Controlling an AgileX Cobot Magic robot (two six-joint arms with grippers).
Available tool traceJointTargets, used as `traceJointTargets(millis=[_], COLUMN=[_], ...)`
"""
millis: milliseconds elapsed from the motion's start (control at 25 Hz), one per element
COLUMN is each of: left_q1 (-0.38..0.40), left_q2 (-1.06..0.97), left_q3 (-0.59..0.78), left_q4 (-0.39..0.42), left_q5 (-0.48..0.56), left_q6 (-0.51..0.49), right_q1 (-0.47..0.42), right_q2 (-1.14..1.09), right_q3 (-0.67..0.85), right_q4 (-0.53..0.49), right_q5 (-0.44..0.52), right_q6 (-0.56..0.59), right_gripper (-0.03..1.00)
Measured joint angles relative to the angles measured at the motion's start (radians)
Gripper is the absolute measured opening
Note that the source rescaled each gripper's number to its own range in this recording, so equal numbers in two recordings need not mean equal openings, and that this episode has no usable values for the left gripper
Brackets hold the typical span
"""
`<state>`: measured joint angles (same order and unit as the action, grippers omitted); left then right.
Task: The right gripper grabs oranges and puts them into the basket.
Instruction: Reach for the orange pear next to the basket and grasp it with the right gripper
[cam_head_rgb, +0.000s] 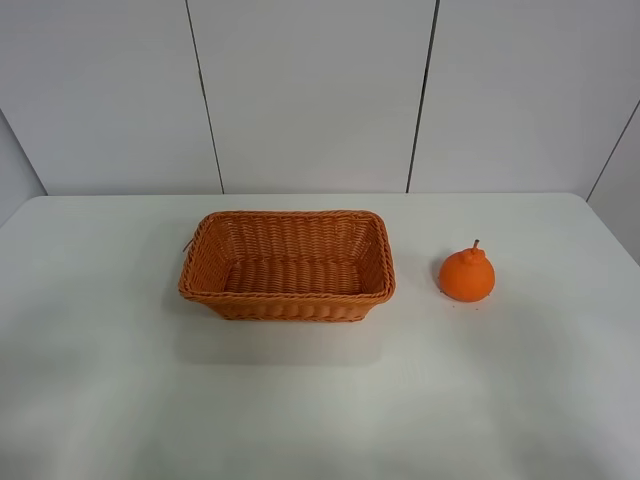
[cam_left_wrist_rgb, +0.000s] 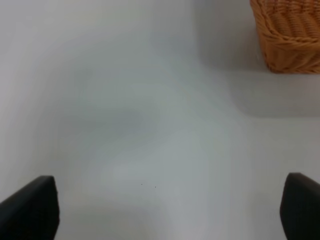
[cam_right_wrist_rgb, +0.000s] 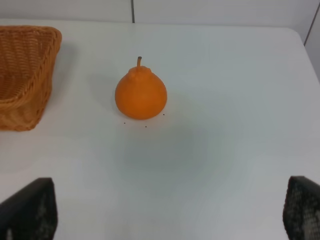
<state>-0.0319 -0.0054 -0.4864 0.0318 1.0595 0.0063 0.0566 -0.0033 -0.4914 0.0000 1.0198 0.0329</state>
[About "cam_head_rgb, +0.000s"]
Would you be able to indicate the orange fruit with stem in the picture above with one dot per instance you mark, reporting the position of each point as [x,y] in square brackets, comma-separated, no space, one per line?
[467,275]

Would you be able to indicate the orange woven wicker basket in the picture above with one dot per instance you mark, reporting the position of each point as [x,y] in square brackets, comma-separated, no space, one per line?
[317,266]

